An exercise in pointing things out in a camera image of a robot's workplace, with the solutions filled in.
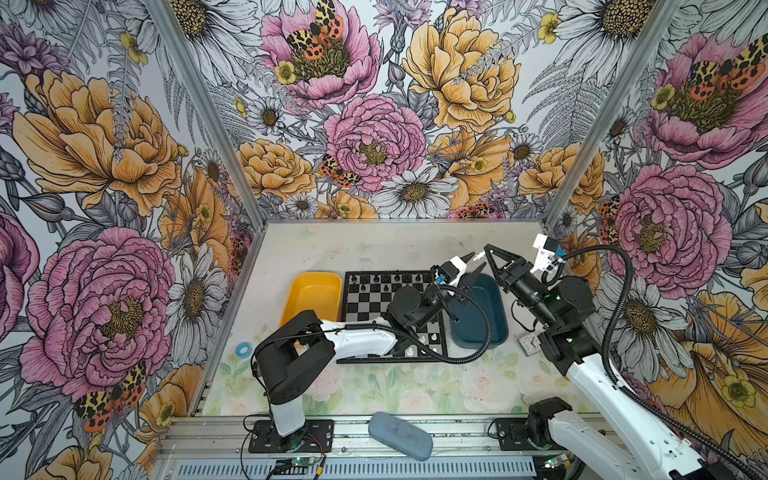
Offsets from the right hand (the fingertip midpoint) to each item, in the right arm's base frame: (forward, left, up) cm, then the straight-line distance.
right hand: (481, 257), depth 67 cm
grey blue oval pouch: (-29, +18, -31) cm, 46 cm away
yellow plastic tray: (+13, +44, -33) cm, 57 cm away
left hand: (0, 0, -2) cm, 2 cm away
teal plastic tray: (-1, -4, -35) cm, 35 cm away
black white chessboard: (+11, +28, -33) cm, 45 cm away
